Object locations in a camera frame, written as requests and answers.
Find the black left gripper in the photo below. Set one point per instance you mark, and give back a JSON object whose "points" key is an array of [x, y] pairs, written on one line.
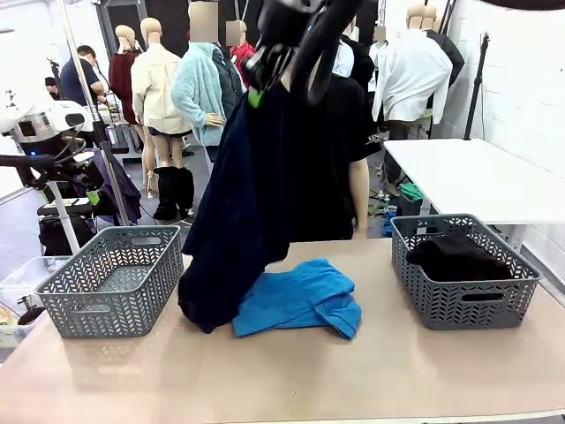
{"points": [[81, 170]]}

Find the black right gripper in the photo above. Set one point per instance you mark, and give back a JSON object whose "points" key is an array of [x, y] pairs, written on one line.
{"points": [[282, 22]]}

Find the large navy garment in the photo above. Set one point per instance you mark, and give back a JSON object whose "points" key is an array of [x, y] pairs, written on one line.
{"points": [[247, 176]]}

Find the bright blue garment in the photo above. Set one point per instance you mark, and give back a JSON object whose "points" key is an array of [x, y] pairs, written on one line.
{"points": [[300, 300]]}

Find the black garment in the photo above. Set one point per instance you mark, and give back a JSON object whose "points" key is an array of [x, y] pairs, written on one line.
{"points": [[459, 260]]}

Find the person's left forearm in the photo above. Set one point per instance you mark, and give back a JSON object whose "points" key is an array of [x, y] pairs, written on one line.
{"points": [[362, 209]]}

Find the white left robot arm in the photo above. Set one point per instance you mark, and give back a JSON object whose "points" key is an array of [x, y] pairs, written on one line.
{"points": [[44, 112]]}

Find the person's left hand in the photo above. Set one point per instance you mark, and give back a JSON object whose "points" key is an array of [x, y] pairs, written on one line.
{"points": [[361, 234]]}

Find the mannequin in red jacket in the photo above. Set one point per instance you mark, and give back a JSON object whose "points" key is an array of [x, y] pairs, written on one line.
{"points": [[240, 55]]}

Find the black bag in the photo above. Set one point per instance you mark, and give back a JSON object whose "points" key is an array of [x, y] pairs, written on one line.
{"points": [[57, 234]]}

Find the purple cloth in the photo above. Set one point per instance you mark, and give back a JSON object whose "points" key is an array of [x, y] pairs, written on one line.
{"points": [[123, 190]]}

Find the white table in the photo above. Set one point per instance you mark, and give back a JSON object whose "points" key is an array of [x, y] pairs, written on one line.
{"points": [[9, 187], [476, 181]]}

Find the mannequin in pale blue shirt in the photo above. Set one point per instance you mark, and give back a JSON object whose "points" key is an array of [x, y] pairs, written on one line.
{"points": [[342, 59]]}

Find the mannequin in light-blue fleece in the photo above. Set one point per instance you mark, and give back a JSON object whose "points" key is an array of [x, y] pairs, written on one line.
{"points": [[194, 88]]}

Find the mannequin in black coat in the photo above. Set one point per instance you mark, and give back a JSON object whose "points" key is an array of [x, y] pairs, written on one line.
{"points": [[362, 62]]}

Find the person in black t-shirt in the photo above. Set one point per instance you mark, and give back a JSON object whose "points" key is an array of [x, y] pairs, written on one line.
{"points": [[326, 154]]}

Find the clear plastic bin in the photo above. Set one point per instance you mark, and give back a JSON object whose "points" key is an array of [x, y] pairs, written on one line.
{"points": [[17, 282]]}

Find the background person in black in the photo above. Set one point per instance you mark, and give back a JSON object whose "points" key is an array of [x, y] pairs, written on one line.
{"points": [[50, 86]]}

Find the background person in navy shirt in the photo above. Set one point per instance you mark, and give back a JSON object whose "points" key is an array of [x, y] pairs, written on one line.
{"points": [[77, 79]]}

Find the small mannequin in white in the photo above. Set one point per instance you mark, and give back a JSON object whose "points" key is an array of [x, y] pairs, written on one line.
{"points": [[378, 53]]}

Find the mannequin in cream jacket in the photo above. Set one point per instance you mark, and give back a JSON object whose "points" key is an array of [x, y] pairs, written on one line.
{"points": [[152, 88]]}

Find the mannequin in maroon dress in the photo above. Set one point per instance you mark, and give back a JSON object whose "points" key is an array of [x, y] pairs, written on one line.
{"points": [[119, 75]]}

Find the grey woven plastic basket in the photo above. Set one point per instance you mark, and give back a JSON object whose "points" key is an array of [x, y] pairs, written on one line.
{"points": [[463, 309], [110, 309]]}

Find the mannequin in white shirt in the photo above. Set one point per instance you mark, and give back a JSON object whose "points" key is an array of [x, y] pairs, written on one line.
{"points": [[415, 79]]}

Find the green cloth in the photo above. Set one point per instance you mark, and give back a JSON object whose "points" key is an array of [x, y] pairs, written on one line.
{"points": [[411, 192]]}

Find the mannequin in black top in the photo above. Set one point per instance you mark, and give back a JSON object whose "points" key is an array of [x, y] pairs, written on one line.
{"points": [[454, 57]]}

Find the blue item on floor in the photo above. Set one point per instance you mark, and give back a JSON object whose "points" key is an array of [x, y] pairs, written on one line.
{"points": [[389, 225]]}

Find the black tripod stand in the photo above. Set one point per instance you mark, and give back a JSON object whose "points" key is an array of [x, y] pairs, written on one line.
{"points": [[476, 88]]}

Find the silver frame pole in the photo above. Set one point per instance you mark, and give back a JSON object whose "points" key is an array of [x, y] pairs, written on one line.
{"points": [[77, 57]]}

